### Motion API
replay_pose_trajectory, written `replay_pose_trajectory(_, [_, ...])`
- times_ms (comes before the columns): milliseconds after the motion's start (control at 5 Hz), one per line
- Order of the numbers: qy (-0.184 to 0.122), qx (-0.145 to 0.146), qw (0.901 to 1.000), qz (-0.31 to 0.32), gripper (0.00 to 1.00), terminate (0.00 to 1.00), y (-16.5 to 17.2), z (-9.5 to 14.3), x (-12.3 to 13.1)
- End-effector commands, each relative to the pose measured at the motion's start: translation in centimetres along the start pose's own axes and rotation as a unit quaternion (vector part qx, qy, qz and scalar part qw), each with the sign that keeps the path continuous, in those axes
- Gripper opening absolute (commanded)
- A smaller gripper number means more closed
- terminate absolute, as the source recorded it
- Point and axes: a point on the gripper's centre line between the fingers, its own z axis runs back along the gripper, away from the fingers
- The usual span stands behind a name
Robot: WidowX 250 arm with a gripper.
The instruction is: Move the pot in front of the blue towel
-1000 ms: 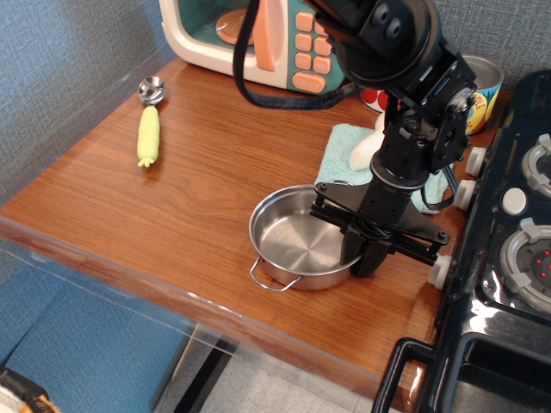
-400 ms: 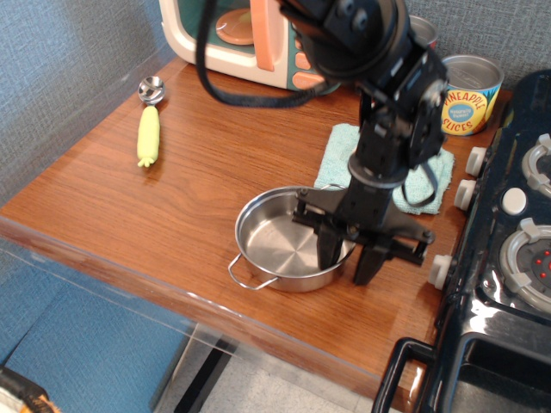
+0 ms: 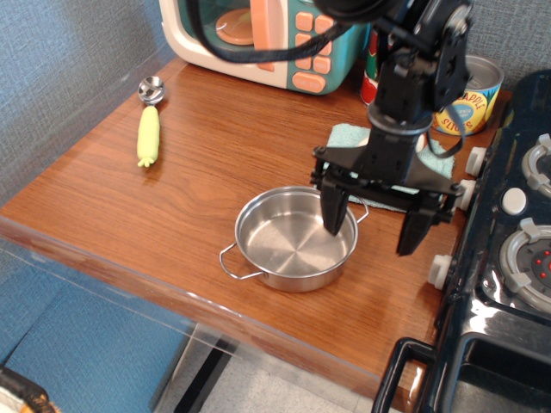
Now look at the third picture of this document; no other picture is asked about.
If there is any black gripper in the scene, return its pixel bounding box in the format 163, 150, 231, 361
311, 125, 463, 256

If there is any stainless steel pot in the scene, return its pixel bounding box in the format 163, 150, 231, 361
219, 186, 369, 293

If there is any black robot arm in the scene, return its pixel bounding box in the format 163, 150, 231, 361
312, 1, 472, 256

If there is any light blue towel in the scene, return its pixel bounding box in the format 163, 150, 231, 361
327, 123, 455, 213

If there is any plush mushroom toy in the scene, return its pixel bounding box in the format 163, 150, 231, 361
356, 134, 426, 153

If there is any white stove knob lower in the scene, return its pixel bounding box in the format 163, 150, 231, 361
428, 255, 452, 290

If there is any white stove knob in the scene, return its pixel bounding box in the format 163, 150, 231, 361
428, 255, 452, 290
465, 146, 486, 177
455, 180, 476, 212

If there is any white stove knob middle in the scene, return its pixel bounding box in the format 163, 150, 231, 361
455, 180, 476, 212

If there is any white stove knob upper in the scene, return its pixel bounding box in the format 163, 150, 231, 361
465, 146, 486, 177

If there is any tomato sauce can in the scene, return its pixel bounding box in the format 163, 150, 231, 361
360, 28, 391, 106

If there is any pineapple slices can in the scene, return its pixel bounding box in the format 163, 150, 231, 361
453, 55, 505, 136

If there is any black toy stove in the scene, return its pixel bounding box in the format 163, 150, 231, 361
373, 70, 550, 412

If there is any toy microwave oven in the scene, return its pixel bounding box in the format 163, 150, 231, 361
159, 1, 369, 96

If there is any orange plate in microwave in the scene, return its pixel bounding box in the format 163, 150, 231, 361
215, 8, 254, 46

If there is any orange black object corner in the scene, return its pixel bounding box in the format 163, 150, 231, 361
1, 367, 60, 413

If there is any spoon with green handle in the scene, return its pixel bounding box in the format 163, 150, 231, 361
137, 76, 165, 168

